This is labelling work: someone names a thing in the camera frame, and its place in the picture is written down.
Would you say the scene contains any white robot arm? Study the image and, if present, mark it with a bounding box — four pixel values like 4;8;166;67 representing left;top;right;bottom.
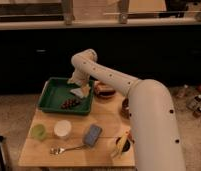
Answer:
69;49;186;171

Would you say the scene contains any bunch of dark grapes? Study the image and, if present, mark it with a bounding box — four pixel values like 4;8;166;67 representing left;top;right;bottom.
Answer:
61;99;80;109

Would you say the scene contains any white paper cup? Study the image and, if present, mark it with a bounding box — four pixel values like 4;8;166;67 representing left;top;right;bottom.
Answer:
54;120;72;139

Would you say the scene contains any green plastic cup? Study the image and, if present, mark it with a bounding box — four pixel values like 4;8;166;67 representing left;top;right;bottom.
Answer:
30;124;46;141

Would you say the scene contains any white triangular sandwich wedge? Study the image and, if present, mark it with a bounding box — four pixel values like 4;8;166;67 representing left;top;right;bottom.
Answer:
70;88;84;99

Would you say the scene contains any orange bowl with bread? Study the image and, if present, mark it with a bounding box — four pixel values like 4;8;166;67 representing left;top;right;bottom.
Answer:
94;81;116;98

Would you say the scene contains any green plastic tray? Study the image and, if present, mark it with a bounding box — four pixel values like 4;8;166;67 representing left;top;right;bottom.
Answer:
38;77;94;116

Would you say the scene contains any dark red bowl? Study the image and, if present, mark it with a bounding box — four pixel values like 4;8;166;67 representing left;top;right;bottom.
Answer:
121;98;129;119

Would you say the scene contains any blue sponge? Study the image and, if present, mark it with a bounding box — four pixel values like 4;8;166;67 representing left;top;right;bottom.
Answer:
83;124;102;147

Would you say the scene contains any wooden table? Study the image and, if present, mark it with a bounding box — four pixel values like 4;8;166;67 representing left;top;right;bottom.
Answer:
19;93;135;168

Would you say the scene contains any silver metal fork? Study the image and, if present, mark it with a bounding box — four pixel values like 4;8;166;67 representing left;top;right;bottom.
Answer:
49;145;86;155

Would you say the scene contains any small black bowl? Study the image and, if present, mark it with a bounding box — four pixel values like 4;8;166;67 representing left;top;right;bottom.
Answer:
116;137;131;152

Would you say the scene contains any dark cabinet counter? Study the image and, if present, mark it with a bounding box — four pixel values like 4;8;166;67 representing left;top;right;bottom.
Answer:
0;18;201;94

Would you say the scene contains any black frame object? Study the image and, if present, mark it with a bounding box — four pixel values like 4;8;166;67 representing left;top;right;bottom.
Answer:
0;135;10;171

